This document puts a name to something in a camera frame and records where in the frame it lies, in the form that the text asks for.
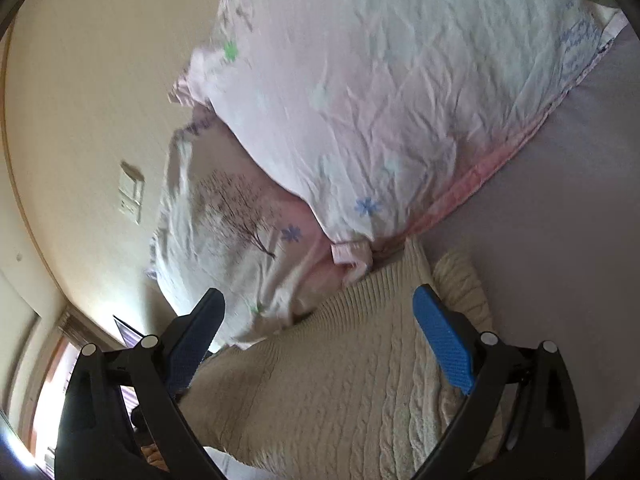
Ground window with wooden frame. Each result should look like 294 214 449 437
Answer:
0 305 93 480

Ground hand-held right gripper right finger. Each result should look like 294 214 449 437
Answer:
411 284 587 480

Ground purple bed sheet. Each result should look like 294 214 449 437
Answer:
420 25 640 480

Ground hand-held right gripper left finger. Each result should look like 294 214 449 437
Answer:
54 288 227 480

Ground white floral pillow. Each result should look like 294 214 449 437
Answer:
145 127 336 351

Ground cream cable-knit sweater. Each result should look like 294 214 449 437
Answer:
176 238 506 480

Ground upper pink floral pillow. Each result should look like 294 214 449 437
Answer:
167 0 628 293

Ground dark monitor screen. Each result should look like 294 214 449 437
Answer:
112 315 146 350

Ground white wall switch panel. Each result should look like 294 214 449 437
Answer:
118 160 146 226

